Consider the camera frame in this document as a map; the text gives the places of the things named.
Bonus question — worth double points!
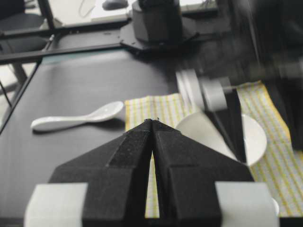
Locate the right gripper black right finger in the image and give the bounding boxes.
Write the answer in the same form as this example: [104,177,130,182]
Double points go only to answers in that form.
[152,120,254,227]

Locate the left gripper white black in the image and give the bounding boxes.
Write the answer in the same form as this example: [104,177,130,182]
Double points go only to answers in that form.
[176,69,247,163]

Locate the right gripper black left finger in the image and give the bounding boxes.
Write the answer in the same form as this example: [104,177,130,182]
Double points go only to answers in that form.
[49,120,152,227]

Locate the white chinese spoon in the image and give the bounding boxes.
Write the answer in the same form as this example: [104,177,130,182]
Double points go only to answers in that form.
[30,101,124,131]

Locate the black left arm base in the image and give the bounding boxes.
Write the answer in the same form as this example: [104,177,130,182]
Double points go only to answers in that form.
[119,0,231,52]

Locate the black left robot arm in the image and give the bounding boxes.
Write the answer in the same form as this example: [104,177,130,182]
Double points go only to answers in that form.
[177,0,303,150]

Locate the yellow green striped cloth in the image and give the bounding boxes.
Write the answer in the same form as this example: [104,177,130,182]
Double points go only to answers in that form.
[125,82,303,218]

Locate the white ceramic bowl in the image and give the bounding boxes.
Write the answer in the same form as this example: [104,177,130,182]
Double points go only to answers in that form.
[176,112,267,166]

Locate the black office chair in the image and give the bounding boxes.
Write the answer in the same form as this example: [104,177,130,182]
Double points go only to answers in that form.
[0,0,47,54]

